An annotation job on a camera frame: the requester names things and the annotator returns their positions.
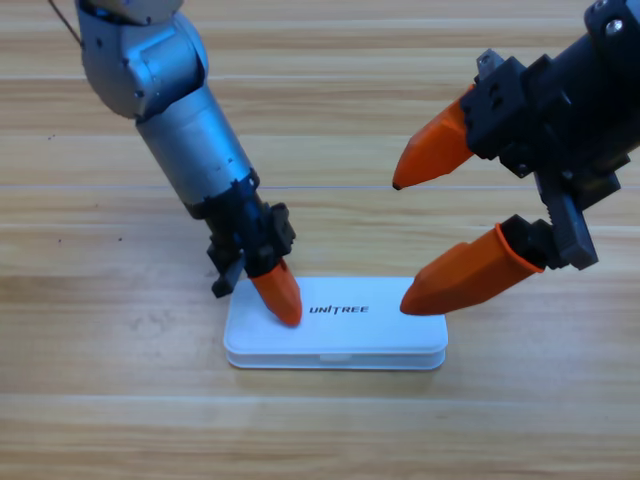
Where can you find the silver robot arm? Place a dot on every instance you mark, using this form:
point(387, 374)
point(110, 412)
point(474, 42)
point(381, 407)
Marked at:
point(180, 115)

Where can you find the white Unitree pencil case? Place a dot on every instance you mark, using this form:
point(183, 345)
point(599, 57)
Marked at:
point(350, 335)

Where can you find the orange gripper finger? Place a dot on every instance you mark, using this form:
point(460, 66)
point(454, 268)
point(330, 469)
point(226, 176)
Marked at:
point(465, 280)

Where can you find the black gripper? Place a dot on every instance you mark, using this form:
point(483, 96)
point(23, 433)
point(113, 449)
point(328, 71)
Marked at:
point(250, 225)
point(575, 110)

